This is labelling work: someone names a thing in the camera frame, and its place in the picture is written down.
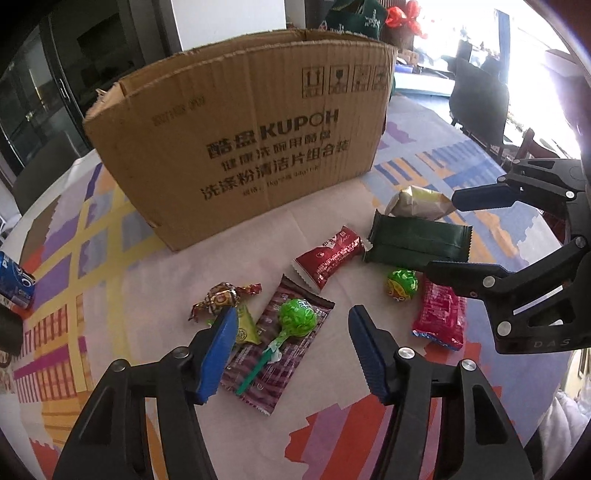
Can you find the gold brown twist-wrapped candy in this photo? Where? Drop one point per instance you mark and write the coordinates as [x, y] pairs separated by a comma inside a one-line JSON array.
[[224, 297]]

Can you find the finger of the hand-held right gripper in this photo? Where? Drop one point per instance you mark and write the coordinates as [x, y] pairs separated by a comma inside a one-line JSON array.
[[480, 196], [461, 274]]

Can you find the green lollipop with stick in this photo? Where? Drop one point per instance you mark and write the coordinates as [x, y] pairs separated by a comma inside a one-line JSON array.
[[295, 318]]

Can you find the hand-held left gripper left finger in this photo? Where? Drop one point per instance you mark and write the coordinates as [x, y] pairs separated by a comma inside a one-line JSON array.
[[220, 350]]

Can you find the green printed fabric bag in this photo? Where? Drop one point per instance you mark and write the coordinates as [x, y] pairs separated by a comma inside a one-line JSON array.
[[362, 21]]

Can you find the green round candy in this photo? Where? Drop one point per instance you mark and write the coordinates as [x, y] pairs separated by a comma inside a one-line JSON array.
[[401, 284]]

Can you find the dark green snack packet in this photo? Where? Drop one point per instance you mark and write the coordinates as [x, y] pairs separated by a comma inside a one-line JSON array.
[[420, 228], [406, 256]]

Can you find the brown cardboard box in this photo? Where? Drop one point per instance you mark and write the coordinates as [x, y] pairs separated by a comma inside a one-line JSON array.
[[231, 138]]

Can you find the red snack packet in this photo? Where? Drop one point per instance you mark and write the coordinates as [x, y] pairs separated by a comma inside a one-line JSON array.
[[328, 256]]

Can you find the maroon striped snack packet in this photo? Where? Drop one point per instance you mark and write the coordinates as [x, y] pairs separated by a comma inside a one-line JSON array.
[[272, 364]]

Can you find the black mug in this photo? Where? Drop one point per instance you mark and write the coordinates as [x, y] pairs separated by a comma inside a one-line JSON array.
[[9, 332]]

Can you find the pale snack packet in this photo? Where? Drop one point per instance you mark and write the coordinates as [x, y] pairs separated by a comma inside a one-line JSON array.
[[418, 203]]

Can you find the colourful patterned tablecloth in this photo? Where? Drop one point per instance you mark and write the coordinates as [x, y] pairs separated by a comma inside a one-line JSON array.
[[115, 240]]

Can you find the pink-red snack packet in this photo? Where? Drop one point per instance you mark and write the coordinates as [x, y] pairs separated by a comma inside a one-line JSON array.
[[438, 318]]

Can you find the small yellow-green packet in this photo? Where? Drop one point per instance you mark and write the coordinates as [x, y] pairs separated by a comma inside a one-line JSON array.
[[245, 328]]

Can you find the dark dining chair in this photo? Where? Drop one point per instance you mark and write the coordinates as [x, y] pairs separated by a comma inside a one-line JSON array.
[[480, 101]]

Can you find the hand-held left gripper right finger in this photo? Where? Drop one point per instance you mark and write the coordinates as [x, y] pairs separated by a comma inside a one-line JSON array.
[[368, 353]]

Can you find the person's white clothing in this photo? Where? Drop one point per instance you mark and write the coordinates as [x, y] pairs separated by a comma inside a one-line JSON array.
[[565, 424]]

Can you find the red ribbon bow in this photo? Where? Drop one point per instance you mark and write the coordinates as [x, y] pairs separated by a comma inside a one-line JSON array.
[[405, 16]]

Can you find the dark glass-door cabinet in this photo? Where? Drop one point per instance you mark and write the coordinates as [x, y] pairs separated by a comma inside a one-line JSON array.
[[92, 60]]

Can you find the blue cookie packet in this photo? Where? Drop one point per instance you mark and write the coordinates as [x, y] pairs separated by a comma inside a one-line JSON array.
[[14, 281]]

